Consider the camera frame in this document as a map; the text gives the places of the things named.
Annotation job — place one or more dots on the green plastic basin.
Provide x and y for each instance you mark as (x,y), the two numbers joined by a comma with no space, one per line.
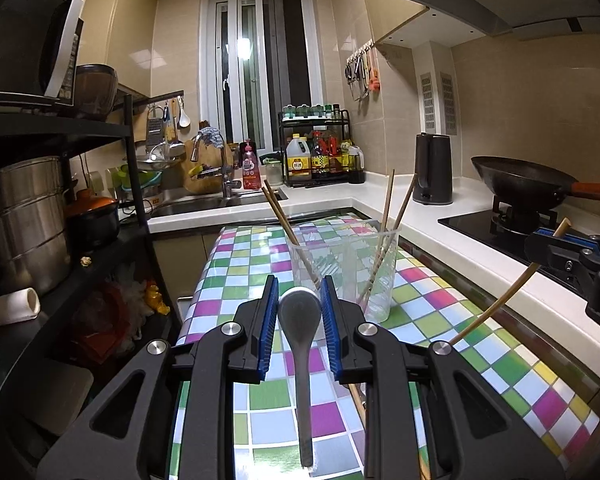
(140,180)

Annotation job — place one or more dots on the white paper roll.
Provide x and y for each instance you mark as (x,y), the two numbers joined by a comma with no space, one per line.
(10,306)

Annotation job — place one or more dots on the small yellow oil dispenser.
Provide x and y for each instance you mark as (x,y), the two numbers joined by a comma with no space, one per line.
(356,165)

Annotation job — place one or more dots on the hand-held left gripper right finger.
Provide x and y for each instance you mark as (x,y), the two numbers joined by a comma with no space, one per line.
(330,330)

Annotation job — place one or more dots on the wide wall vent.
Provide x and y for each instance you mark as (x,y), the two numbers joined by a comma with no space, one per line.
(448,102)

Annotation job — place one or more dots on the colourful checkered table cover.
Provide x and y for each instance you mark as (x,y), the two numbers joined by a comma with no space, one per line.
(420,305)

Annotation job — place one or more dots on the microwave oven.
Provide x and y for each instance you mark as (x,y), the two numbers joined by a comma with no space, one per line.
(25,45)

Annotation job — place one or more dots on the red plastic bag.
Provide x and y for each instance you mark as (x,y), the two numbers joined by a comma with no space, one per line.
(97,340)

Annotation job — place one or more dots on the row of spice jars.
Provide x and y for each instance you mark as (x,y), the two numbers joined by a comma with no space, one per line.
(305,111)

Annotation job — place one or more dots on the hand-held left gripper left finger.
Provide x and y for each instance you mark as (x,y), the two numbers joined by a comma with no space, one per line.
(269,330)

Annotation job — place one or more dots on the black electric kettle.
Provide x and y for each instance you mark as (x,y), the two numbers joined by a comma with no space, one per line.
(432,170)

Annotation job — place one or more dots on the large steel stockpot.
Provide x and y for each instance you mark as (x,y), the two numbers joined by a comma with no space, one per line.
(20,220)

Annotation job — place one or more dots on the steel kitchen sink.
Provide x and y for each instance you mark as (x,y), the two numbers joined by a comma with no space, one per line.
(190,207)

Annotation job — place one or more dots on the glass jar with green lid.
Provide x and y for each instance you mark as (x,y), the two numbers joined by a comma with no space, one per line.
(275,172)

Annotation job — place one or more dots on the beige board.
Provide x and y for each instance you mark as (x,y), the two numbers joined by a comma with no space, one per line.
(55,395)

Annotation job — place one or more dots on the white hanging ladle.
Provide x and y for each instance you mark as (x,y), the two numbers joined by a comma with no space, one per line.
(183,119)

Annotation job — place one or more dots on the clear plastic utensil holder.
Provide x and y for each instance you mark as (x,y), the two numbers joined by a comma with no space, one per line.
(380,300)

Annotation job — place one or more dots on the black gas stove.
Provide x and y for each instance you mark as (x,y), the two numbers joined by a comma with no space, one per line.
(480,227)

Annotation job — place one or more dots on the white spoon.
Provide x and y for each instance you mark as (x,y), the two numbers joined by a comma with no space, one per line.
(302,360)

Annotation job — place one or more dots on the hanging kitchen tools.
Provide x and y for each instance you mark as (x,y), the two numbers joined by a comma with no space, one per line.
(362,75)

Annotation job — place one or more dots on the yellow plastic toy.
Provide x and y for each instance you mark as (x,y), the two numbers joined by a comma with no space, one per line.
(155,300)

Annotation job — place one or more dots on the black pot with orange lid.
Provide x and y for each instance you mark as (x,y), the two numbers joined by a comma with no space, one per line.
(92,225)

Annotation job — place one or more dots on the group of wooden chopsticks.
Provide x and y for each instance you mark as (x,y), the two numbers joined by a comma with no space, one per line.
(282,215)

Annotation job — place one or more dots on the blue patterned cloth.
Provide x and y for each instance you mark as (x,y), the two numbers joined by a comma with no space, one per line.
(211,136)

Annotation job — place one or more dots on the pink dish soap bottle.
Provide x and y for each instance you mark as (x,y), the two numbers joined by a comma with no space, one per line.
(251,167)

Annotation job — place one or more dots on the single bamboo chopstick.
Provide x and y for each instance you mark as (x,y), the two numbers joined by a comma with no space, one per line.
(356,400)
(563,228)

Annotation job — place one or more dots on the round wooden cutting board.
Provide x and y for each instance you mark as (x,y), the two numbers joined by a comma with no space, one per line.
(205,185)

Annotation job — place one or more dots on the narrow wall vent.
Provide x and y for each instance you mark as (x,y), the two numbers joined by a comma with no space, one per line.
(426,100)

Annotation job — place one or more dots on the black spice rack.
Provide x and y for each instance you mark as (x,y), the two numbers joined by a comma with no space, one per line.
(310,122)

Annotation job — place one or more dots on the white framed window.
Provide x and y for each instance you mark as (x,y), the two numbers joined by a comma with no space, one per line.
(245,85)

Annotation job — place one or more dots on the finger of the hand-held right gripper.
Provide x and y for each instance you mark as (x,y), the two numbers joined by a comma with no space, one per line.
(575,235)
(550,255)

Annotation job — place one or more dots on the dark soy sauce bottle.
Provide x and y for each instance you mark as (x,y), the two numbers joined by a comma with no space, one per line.
(320,160)

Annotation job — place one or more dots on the chrome faucet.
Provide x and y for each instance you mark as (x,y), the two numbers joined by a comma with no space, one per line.
(227,180)

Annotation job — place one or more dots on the red label sauce bottle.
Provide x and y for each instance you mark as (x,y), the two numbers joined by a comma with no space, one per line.
(335,152)

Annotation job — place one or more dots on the black storage rack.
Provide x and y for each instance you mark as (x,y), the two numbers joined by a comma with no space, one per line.
(55,127)

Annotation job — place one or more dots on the metal grater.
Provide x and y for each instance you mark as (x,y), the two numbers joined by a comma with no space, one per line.
(155,130)

